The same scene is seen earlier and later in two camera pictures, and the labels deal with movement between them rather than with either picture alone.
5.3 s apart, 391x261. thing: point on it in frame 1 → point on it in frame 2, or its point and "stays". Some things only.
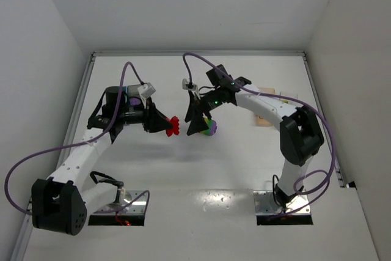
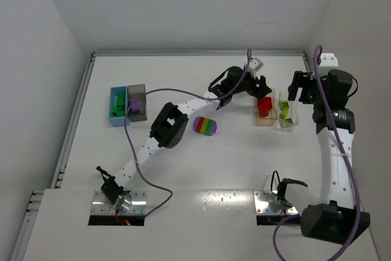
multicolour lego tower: [212, 126] stays
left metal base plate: [137, 208] stays
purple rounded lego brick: [135, 101] stays
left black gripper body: [147, 117] → [256, 85]
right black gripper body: [198, 107] → [301, 82]
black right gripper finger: [198, 124] → [296, 83]
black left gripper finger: [151, 108] → [263, 89]
